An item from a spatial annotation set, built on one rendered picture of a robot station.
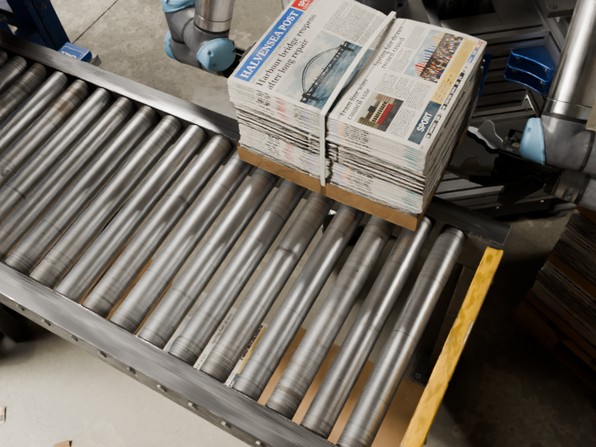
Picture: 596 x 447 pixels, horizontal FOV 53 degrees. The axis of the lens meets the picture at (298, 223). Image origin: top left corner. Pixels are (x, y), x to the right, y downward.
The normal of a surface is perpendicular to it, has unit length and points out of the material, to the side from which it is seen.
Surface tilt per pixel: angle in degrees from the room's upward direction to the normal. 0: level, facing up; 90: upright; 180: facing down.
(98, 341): 0
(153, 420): 0
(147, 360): 0
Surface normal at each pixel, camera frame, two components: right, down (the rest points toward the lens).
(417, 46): -0.11, -0.58
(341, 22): 0.08, -0.48
